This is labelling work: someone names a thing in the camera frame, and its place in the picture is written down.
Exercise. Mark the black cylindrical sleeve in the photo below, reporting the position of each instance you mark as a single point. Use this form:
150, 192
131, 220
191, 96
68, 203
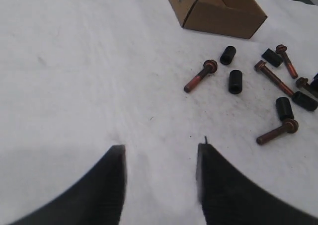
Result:
272, 57
304, 101
284, 109
236, 82
227, 55

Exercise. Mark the copper flanged bolt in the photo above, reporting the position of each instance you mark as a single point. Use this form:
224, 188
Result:
273, 78
278, 131
287, 60
306, 85
200, 75

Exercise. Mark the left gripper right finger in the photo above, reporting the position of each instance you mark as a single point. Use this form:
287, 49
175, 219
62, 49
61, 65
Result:
231, 192

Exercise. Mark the brown cardboard box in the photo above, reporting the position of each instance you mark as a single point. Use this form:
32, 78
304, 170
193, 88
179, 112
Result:
223, 14

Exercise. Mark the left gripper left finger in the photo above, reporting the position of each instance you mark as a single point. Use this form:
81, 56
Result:
94, 192

